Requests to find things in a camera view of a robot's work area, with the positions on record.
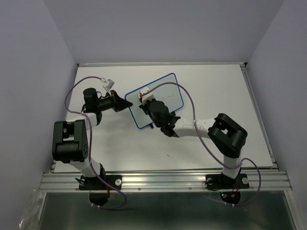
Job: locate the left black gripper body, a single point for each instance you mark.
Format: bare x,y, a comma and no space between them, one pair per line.
105,103

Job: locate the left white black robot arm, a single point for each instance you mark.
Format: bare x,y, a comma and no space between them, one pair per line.
70,141

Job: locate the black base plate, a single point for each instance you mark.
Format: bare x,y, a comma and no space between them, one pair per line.
93,183
216,182

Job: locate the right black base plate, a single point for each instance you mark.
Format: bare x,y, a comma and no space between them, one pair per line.
216,182

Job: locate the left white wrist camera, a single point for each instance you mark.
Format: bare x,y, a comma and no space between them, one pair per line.
107,84

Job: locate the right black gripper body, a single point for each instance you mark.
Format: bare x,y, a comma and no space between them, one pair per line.
158,124

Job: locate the blue-framed small whiteboard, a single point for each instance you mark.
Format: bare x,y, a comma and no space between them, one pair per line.
164,89

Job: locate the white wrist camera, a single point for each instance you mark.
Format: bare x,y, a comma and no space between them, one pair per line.
146,94
107,84

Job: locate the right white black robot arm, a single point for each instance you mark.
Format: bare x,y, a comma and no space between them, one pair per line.
227,135

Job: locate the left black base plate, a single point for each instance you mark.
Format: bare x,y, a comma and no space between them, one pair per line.
93,183

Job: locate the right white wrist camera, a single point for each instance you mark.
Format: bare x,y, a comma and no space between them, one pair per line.
146,94

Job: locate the aluminium extrusion rail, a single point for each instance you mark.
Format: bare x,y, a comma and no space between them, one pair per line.
160,182

